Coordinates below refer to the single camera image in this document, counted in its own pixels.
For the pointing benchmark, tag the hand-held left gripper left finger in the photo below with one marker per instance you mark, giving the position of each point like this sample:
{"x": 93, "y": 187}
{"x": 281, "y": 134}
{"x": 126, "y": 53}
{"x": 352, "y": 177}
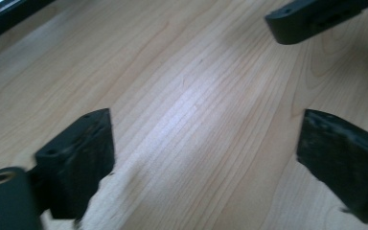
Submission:
{"x": 76, "y": 166}

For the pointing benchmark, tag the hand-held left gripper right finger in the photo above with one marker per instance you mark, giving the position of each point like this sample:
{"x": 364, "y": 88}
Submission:
{"x": 341, "y": 166}

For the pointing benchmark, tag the red and black shoe rack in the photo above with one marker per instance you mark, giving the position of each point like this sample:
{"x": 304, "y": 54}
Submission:
{"x": 0, "y": 22}

